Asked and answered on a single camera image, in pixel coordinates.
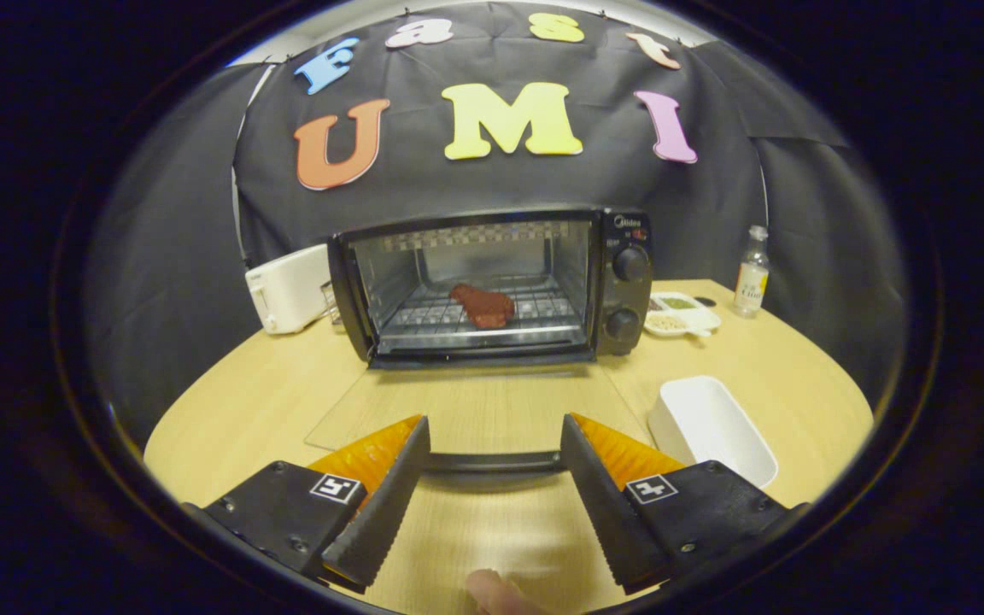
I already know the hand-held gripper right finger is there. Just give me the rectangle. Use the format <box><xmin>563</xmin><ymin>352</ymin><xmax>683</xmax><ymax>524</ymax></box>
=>
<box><xmin>560</xmin><ymin>413</ymin><xmax>809</xmax><ymax>596</ymax></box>

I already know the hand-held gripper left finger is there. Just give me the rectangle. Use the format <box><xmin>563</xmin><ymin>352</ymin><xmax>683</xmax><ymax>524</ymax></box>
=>
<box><xmin>183</xmin><ymin>414</ymin><xmax>431</xmax><ymax>595</ymax></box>

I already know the black toaster oven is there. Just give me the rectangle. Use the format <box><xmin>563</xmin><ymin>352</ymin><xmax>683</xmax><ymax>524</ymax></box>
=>
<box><xmin>304</xmin><ymin>208</ymin><xmax>655</xmax><ymax>475</ymax></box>

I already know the red meat piece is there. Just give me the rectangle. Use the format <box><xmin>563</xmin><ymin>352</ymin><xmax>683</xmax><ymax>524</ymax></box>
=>
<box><xmin>449</xmin><ymin>283</ymin><xmax>516</xmax><ymax>331</ymax></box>

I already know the white bread toaster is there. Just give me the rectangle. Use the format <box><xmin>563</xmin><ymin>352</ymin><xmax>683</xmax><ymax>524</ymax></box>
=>
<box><xmin>245</xmin><ymin>243</ymin><xmax>335</xmax><ymax>335</ymax></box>

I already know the white rectangular dish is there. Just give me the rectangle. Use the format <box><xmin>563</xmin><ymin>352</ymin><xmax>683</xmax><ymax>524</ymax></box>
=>
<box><xmin>647</xmin><ymin>375</ymin><xmax>779</xmax><ymax>489</ymax></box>

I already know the white compartment tray with beans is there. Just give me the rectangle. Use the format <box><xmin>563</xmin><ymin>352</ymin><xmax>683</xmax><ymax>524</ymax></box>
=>
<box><xmin>643</xmin><ymin>291</ymin><xmax>723</xmax><ymax>338</ymax></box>

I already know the clear bottle with yellow label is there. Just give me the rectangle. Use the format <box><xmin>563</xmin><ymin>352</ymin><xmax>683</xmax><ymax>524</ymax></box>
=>
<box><xmin>734</xmin><ymin>225</ymin><xmax>771</xmax><ymax>319</ymax></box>

